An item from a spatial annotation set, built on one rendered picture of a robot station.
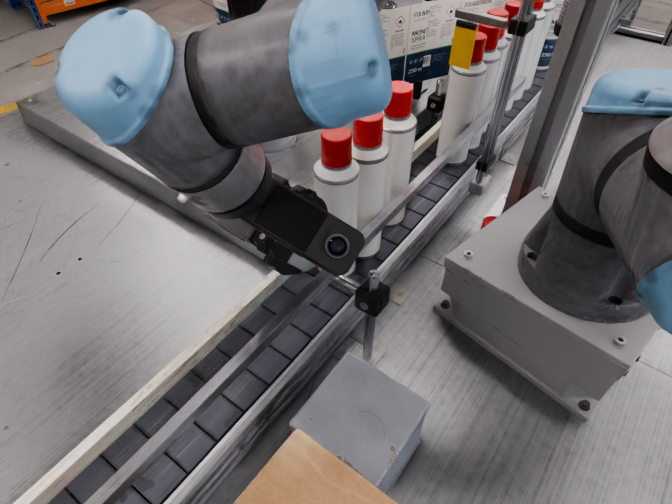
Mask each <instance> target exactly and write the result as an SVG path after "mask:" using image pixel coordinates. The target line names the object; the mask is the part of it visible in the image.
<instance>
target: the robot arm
mask: <svg viewBox="0 0 672 504"><path fill-rule="evenodd" d="M388 1H389V0H267V1H266V2H265V4H264V5H263V6H262V7H261V9H260V10H259V11H258V12H256V13H254V14H251V15H248V16H245V17H242V18H239V19H236V20H233V21H229V22H226V23H223V24H220V25H217V26H214V27H211V28H207V29H204V30H202V31H195V32H192V33H189V34H185V35H182V36H179V37H176V38H171V35H170V34H169V32H168V31H167V30H166V29H165V28H164V27H163V26H161V25H158V24H157V23H156V22H155V21H154V20H153V19H152V18H151V17H150V16H148V15H147V14H146V13H144V12H142V11H140V10H136V9H133V10H128V9H125V8H115V9H111V10H108V11H105V12H102V13H100V14H98V15H96V16H95V17H93V18H91V19H90V20H88V21H87V22H86V23H85V24H83V25H82V26H81V27H80V28H79V29H78V30H77V31H76V32H75V33H74V34H73V35H72V37H71V38H70V39H69V41H68V42H67V43H66V45H65V47H64V49H63V50H62V53H61V55H60V57H59V60H58V69H57V70H56V72H55V74H56V76H55V84H56V90H57V93H58V96H59V98H60V100H61V102H62V104H63V105H64V106H65V108H66V109H67V110H68V111H69V112H70V113H72V114H73V115H74V116H75V117H76V118H78V119H79V120H80V121H81V122H83V123H84V124H85V125H86V126H88V127H89V128H90V129H91V130H92V131H94V132H95V133H96V134H97V135H98V137H99V139H100V140H101V141H102V142H103V143H104V144H106V145H108V146H110V147H115V148H116V149H117V150H119V151H120V152H122V153H123V154H124V155H126V156H127V157H128V158H130V159H131V160H133V161H134V162H135V163H137V164H138V165H140V166H141V167H142V168H144V169H145V170H146V171H148V172H149V173H151V174H152V175H153V176H155V177H156V178H158V179H159V180H160V181H162V182H163V183H164V184H166V185H167V186H169V187H170V188H172V189H173V190H175V191H176V192H178V193H180V194H179V195H178V197H177V198H176V201H177V203H179V204H180V205H182V206H187V205H188V204H189V202H191V203H193V204H194V205H195V206H197V207H199V208H200V209H202V210H204V211H207V212H206V213H205V216H206V217H207V218H209V219H210V220H212V221H213V222H214V223H216V224H217V225H219V226H220V227H221V228H223V229H224V230H225V231H227V232H228V233H230V234H232V235H233V236H235V237H237V238H239V239H240V240H242V241H244V242H245V241H246V242H248V243H250V244H252V245H253V246H255V247H257V250H258V251H260V252H262V253H263V254H266V256H265V257H264V259H263V262H264V263H266V265H267V266H268V267H269V268H271V269H273V270H274V271H276V272H278V273H280V274H282V275H294V274H301V272H305V271H308V270H310V269H312V268H314V267H315V266H318V267H320V268H321V269H323V270H325V271H326V272H328V273H330V274H331V275H334V276H340V275H344V274H346V273H347V272H348V271H349V270H350V268H351V267H352V265H353V263H354V262H355V260H356V258H357V257H358V255H359V253H360V252H361V250H362V248H363V246H364V243H365V238H364V235H363V234H362V233H361V232H360V231H358V230H357V229H355V228H354V227H352V226H350V225H349V224H347V223H345V222H344V221H342V220H341V219H339V218H337V217H336V216H334V215H332V214H331V213H329V212H328V209H327V206H326V203H325V202H324V200H323V199H321V198H320V197H318V196H317V193H316V191H314V190H311V189H309V188H308V189H307V188H305V187H303V186H300V185H298V184H297V185H295V186H294V187H291V186H290V184H289V181H288V180H287V179H286V178H284V177H281V176H279V175H277V174H275V173H273V172H272V167H271V164H270V162H269V160H268V158H267V157H266V156H265V154H264V151H263V150H262V148H261V146H260V145H259V144H260V143H264V142H268V141H272V140H277V139H281V138H285V137H289V136H294V135H298V134H302V133H307V132H311V131H315V130H319V129H335V128H339V127H342V126H344V125H346V124H347V123H348V122H350V121H353V120H357V119H360V118H363V117H367V116H370V115H374V114H377V113H380V112H381V111H383V110H384V109H385V108H386V107H387V106H388V105H389V103H390V101H391V98H392V79H391V69H390V63H389V57H388V52H387V46H386V41H385V37H384V32H383V28H382V24H381V20H380V16H379V13H380V11H381V10H382V9H383V7H384V6H385V5H386V4H387V2H388ZM582 112H583V114H582V117H581V120H580V123H579V126H578V129H577V132H576V135H575V138H574V141H573V144H572V147H571V150H570V153H569V156H568V159H567V162H566V165H565V168H564V171H563V174H562V177H561V180H560V183H559V186H558V189H557V192H556V195H555V198H554V200H553V203H552V205H551V206H550V208H549V209H548V210H547V211H546V212H545V214H544V215H543V216H542V217H541V218H540V220H539V221H538V222H537V223H536V224H535V226H534V227H533V228H532V229H531V230H530V232H529V233H528V234H527V235H526V237H525V239H524V241H523V243H522V246H521V249H520V252H519V256H518V269H519V273H520V275H521V277H522V279H523V281H524V282H525V284H526V285H527V286H528V288H529V289H530V290H531V291H532V292H533V293H534V294H535V295H536V296H537V297H539V298H540V299H541V300H543V301H544V302H545V303H547V304H548V305H550V306H552V307H553V308H555V309H557V310H559V311H561V312H563V313H566V314H568V315H571V316H573V317H576V318H579V319H583V320H587V321H592V322H598V323H608V324H617V323H627V322H632V321H635V320H638V319H641V318H643V317H645V316H646V315H648V314H649V313H651V315H652V316H653V318H654V320H655V321H656V323H657V324H658V325H659V326H660V327H661V328H662V329H664V330H665V331H667V332H668V333H670V334H671V335H672V69H658V68H631V69H622V70H617V71H613V72H610V73H607V74H605V75H603V76H602V77H601V78H599V79H598V80H597V81H596V83H595V84H594V86H593V88H592V90H591V93H590V96H589V98H588V101H587V103H586V105H585V106H583V107H582ZM306 189H307V190H306Z"/></svg>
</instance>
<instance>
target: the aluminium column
mask: <svg viewBox="0 0 672 504"><path fill-rule="evenodd" d="M619 1H620V0H570V2H569V5H568V8H567V11H566V14H565V18H564V21H563V24H562V27H561V30H560V33H559V36H558V39H557V42H556V46H555V49H554V52H553V55H552V58H551V61H550V64H549V67H548V70H547V74H546V77H545V80H544V83H543V86H542V89H541V92H540V95H539V98H538V102H537V105H536V108H535V111H534V114H533V117H532V120H531V123H530V126H529V130H528V133H527V136H526V139H525V142H524V145H523V148H522V151H521V154H520V157H519V161H518V164H517V167H516V170H515V173H514V176H513V179H512V182H511V185H510V189H509V192H508V195H507V198H506V201H505V204H504V207H503V210H502V213H504V212H505V211H506V210H508V209H509V208H510V207H512V206H513V205H514V204H516V203H517V202H518V201H520V200H521V199H522V198H524V197H525V196H526V195H528V194H529V193H530V192H532V191H533V190H534V189H536V188H537V187H538V186H540V187H542V188H544V189H546V188H547V186H548V183H549V180H550V178H551V175H552V173H553V170H554V168H555V165H556V162H557V160H558V157H559V155H560V152H561V150H562V147H563V144H564V142H565V139H566V137H567V134H568V132H569V129H570V127H571V124H572V121H573V119H574V116H575V114H576V111H577V109H578V106H579V103H580V101H581V98H582V96H583V93H584V91H585V88H586V85H587V83H588V80H589V78H590V75H591V73H592V70H593V68H594V65H595V62H596V60H597V57H598V55H599V52H600V50H601V47H602V44H603V42H604V39H605V37H606V34H607V32H608V29H609V26H610V24H611V21H612V19H613V16H614V14H615V11H616V9H617V6H618V3H619ZM502 213H501V214H502Z"/></svg>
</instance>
